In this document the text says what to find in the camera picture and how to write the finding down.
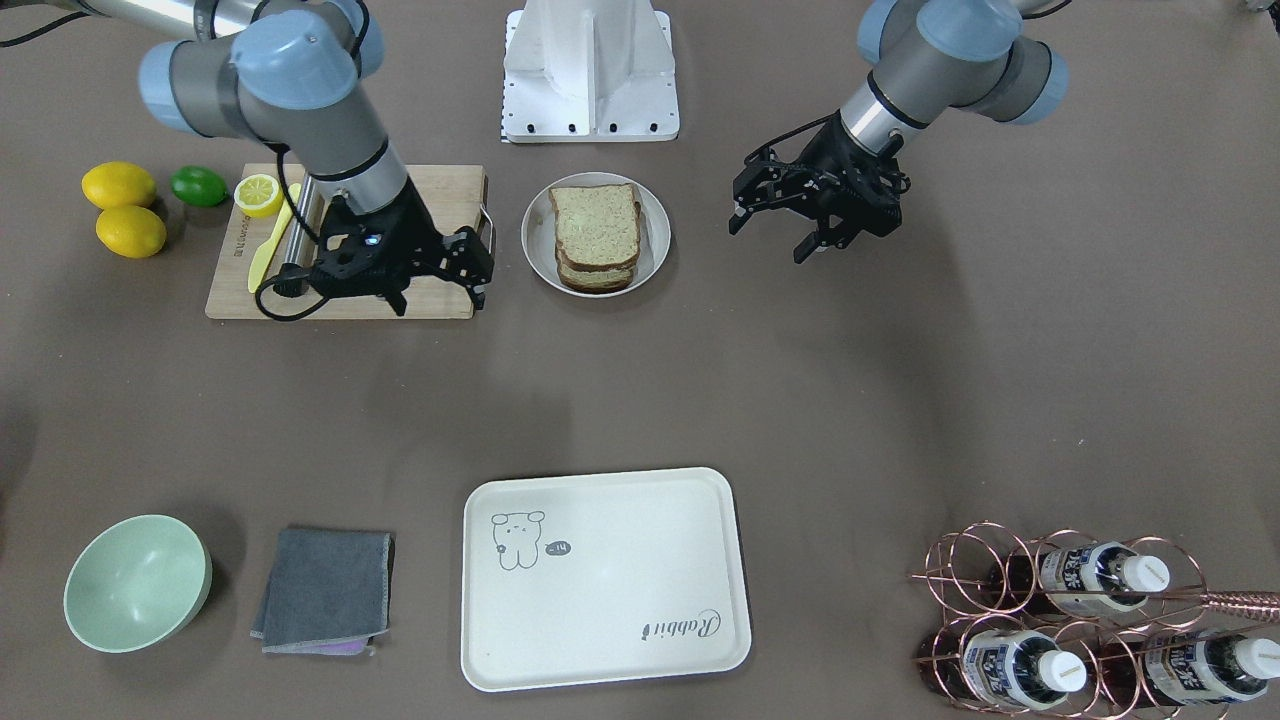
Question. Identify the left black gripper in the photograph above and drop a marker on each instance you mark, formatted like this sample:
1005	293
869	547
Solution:
826	158

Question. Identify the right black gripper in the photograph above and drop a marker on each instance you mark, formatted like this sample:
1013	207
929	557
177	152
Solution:
418	232

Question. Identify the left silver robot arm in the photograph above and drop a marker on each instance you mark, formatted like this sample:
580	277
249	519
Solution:
925	57

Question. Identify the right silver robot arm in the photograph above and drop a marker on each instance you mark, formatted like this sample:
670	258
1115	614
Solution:
288	74

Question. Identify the cream rabbit tray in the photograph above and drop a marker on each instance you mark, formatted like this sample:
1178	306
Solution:
602	578

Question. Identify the wooden cutting board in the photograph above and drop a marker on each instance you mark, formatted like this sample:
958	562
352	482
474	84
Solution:
455	198

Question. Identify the white round plate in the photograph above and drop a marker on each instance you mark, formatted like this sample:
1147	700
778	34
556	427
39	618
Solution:
538	232

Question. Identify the yellow plastic knife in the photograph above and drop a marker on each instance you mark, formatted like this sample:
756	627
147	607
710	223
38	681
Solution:
265	252

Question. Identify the half lemon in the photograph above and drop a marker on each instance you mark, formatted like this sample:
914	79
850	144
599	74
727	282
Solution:
259	196

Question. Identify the green lime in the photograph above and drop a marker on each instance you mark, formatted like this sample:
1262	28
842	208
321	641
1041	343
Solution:
199	187

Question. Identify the yellow lemon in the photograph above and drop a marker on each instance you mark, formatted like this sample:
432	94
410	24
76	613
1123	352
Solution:
131	232
116	184

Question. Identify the grey folded cloth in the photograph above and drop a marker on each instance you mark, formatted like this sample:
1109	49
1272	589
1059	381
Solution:
328	592

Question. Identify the mint green bowl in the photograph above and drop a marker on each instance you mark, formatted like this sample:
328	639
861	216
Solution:
136	584

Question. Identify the tea bottle one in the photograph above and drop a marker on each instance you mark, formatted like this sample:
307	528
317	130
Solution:
1098	580

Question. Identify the tea bottle two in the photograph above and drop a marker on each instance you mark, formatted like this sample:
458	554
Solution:
1008	669

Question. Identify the tea bottle three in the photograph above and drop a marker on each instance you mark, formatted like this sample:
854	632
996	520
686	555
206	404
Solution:
1190	669

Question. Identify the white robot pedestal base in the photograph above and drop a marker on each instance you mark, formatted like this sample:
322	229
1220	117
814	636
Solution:
589	72

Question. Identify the copper wire bottle rack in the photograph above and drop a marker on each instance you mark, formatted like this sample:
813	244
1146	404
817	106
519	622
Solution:
955	569

